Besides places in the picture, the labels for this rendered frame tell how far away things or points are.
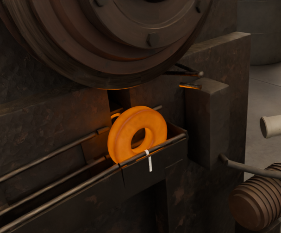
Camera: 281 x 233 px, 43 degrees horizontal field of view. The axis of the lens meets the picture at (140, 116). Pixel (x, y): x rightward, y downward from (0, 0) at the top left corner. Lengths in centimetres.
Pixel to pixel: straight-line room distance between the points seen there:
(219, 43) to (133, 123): 38
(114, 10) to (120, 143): 32
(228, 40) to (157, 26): 45
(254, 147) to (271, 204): 121
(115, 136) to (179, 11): 30
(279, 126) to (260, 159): 110
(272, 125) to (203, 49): 27
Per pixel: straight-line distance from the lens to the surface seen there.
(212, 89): 90
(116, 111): 89
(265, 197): 100
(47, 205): 74
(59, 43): 61
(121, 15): 58
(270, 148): 220
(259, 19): 340
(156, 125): 83
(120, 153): 79
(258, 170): 100
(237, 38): 108
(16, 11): 60
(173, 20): 65
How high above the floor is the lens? 115
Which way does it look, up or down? 27 degrees down
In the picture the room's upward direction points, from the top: 6 degrees counter-clockwise
